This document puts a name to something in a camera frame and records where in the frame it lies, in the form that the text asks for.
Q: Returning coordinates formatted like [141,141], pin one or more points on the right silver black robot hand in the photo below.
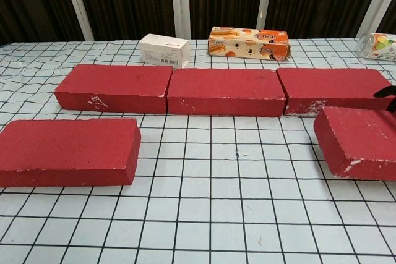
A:
[388,91]

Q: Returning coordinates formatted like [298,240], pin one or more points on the red foam brick white scuffs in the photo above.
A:
[365,137]

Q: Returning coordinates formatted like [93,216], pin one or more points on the clear bottle fruit label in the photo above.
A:
[379,46]

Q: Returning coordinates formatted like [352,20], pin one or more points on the orange biscuit box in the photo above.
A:
[247,43]

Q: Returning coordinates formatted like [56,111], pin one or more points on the white black grid tablecloth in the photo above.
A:
[198,214]

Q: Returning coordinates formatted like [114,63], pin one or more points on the small white carton box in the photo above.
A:
[164,49]

